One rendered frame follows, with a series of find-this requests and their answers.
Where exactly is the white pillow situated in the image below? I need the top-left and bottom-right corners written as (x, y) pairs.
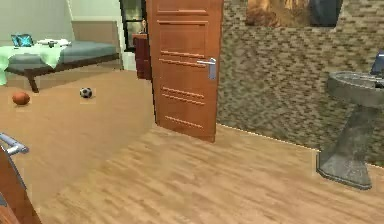
top-left (36, 38), bottom-right (72, 47)

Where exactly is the pale green bed cloth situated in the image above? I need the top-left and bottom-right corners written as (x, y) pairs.
top-left (0, 44), bottom-right (69, 87)

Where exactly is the black and white football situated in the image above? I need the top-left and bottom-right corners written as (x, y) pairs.
top-left (79, 87), bottom-right (94, 99)

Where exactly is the dark red wooden cabinet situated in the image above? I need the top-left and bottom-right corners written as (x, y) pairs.
top-left (131, 32), bottom-right (153, 81)

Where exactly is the orange brown ball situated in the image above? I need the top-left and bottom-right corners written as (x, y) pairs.
top-left (12, 91), bottom-right (31, 107)

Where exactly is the dark framed window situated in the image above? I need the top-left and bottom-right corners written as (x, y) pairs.
top-left (119, 0), bottom-right (148, 53)

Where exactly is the grey bed with wooden frame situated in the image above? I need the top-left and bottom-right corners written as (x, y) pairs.
top-left (4, 20), bottom-right (121, 94)

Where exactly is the silver door lever handle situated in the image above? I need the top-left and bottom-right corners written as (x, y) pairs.
top-left (196, 57), bottom-right (218, 81)
top-left (0, 132), bottom-right (30, 157)

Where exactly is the grey stone pedestal sink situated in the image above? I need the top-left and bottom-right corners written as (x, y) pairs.
top-left (315, 70), bottom-right (384, 191)

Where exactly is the framed brown wall picture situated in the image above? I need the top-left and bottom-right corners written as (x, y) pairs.
top-left (245, 0), bottom-right (344, 29)

